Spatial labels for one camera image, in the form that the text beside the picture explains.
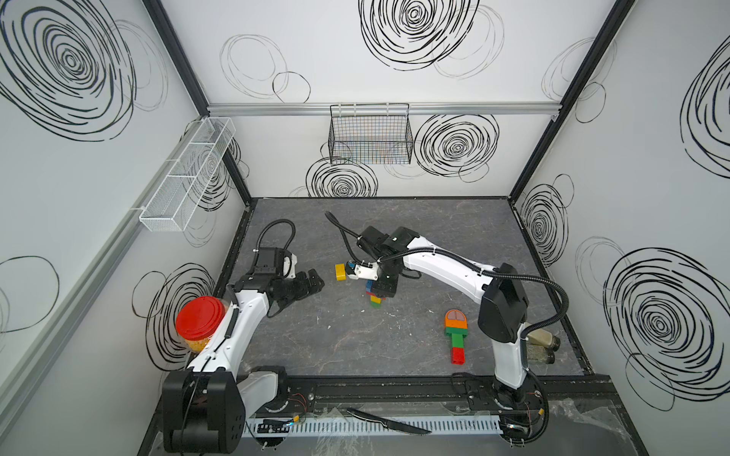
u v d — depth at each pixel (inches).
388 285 28.6
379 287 28.7
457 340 31.8
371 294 29.5
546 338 31.7
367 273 29.2
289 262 27.9
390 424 27.5
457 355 31.3
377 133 48.7
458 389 29.7
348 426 30.3
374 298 33.6
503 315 18.7
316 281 29.7
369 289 29.6
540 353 30.6
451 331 32.8
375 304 34.7
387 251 23.5
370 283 29.4
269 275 25.3
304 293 28.5
